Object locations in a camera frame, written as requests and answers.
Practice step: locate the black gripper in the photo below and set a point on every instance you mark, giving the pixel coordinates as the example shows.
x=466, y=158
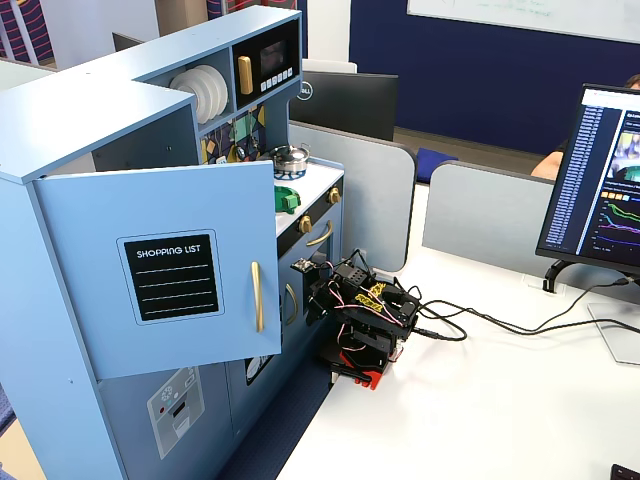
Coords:
x=317, y=301

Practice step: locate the green container lid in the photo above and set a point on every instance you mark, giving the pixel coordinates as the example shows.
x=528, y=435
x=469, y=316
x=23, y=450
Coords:
x=282, y=192

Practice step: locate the red robot base clamp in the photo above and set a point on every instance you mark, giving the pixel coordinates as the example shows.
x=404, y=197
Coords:
x=372, y=375

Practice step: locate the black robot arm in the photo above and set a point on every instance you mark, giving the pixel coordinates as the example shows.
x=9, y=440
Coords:
x=395, y=307

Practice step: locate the person's bare forearm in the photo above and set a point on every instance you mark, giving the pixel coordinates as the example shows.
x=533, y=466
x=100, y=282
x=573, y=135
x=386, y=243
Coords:
x=547, y=167

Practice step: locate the steel toy pot lid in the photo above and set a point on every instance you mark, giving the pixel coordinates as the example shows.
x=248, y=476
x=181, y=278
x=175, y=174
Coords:
x=289, y=151

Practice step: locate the blue dishwasher door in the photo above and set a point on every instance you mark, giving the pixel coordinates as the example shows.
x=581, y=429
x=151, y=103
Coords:
x=295, y=340

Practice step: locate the gold stove knob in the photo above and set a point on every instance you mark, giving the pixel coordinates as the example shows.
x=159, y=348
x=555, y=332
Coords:
x=334, y=196
x=305, y=224

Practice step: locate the grey desk divider panel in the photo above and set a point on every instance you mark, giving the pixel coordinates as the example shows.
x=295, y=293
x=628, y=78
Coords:
x=370, y=200
x=480, y=210

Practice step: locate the steel toy pot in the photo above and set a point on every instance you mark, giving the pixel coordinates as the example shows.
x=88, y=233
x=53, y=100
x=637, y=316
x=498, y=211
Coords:
x=292, y=165

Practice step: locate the metal toy ladle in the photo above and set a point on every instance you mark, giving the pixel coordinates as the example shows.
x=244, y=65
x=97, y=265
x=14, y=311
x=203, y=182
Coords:
x=241, y=151

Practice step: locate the metal toy slotted spatula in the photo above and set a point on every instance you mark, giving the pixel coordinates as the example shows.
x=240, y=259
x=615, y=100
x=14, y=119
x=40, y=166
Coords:
x=220, y=160

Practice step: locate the blue office chair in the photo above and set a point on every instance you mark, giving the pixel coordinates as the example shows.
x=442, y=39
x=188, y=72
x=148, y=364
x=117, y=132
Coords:
x=440, y=162

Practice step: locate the black Dell monitor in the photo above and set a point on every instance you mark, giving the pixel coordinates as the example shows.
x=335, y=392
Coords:
x=350, y=100

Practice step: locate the blue ice dispenser fridge door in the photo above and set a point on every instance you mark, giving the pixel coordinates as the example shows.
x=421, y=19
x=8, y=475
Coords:
x=125, y=425

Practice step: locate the white toy plate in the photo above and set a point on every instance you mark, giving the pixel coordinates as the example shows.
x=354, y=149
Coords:
x=187, y=92
x=214, y=90

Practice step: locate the blue shopping list fridge door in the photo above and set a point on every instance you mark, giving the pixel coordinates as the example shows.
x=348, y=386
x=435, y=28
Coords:
x=75, y=225

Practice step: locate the black toy microwave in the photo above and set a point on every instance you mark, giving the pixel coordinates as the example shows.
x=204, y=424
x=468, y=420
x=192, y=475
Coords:
x=260, y=40

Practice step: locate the silver monitor stand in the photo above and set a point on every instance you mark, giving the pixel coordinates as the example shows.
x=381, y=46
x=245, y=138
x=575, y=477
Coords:
x=620, y=345

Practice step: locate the monitor with lit screen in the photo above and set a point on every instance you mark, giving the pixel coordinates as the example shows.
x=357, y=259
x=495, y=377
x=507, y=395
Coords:
x=590, y=175

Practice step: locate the blue toy kitchen cabinet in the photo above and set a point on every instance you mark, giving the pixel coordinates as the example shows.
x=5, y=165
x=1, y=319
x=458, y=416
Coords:
x=100, y=100

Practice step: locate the black phone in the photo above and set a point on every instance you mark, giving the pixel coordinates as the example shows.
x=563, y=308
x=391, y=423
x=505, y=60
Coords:
x=627, y=473

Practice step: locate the white whiteboard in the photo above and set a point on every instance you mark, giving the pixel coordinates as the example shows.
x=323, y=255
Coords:
x=500, y=10

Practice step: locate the person's dark haired head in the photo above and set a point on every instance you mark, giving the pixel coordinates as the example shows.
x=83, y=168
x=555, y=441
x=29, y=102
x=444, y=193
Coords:
x=635, y=82

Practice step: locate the small camera circuit board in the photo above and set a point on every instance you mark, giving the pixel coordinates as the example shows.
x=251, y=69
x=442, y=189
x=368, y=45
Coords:
x=303, y=265

